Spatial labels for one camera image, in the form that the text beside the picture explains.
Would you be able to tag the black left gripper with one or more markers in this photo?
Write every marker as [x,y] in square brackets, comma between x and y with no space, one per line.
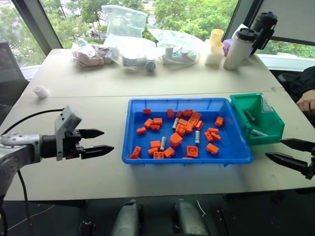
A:
[73,147]

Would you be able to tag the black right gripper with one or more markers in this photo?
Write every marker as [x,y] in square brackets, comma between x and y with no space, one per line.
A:
[312,167]

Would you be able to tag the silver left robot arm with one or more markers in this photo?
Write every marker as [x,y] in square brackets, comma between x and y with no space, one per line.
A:
[14,150]

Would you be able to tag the green plastic bin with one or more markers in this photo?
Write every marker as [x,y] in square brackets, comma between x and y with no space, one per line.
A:
[270,132]

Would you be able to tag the person's bare hand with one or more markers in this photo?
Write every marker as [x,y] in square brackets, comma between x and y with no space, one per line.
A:
[307,103]

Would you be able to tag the small orange block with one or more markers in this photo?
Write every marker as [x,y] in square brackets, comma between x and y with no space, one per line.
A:
[208,136]
[170,113]
[152,150]
[155,127]
[212,148]
[148,123]
[199,125]
[212,130]
[179,114]
[147,111]
[182,122]
[218,121]
[135,152]
[141,130]
[169,152]
[187,112]
[157,121]
[155,143]
[215,136]
[189,128]

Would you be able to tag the blue plastic tray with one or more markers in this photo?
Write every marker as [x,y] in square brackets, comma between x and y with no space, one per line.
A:
[147,162]

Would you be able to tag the person's dark sleeve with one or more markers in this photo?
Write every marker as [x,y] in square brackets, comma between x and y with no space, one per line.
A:
[300,81]

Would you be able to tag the small white cylinder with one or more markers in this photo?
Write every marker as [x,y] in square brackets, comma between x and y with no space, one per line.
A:
[41,92]

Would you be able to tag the orange plastic toy brick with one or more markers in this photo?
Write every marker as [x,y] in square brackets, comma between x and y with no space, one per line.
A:
[176,140]

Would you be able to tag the grey rounded shape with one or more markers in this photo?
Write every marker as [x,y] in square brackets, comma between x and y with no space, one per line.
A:
[189,218]
[126,218]

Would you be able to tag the plastic bag with pink items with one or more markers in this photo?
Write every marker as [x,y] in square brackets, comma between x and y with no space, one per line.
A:
[88,56]

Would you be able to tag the grey and white device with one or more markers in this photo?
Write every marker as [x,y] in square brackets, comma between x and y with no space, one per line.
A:
[137,62]

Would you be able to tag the flat orange studded plate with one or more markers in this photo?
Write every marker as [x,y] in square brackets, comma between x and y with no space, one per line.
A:
[195,118]

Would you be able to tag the dark office chair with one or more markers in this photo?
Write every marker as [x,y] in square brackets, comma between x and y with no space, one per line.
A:
[9,73]

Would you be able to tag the white tumbler with black lid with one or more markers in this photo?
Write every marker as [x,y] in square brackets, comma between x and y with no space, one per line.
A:
[236,51]

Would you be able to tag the tall clear plastic bag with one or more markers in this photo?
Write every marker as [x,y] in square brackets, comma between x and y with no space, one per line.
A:
[125,27]

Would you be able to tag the white plastic cup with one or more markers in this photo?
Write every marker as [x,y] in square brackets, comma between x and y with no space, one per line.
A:
[213,59]

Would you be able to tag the plastic bag with power strip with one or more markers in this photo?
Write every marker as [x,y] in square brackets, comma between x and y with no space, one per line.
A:
[172,39]

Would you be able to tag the yellow plastic cup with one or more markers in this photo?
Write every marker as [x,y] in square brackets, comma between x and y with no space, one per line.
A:
[216,50]
[216,37]

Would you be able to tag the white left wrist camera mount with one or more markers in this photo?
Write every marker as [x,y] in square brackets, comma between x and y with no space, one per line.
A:
[67,119]

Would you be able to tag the small black bracket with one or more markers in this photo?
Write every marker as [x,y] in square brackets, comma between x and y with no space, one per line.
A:
[87,228]

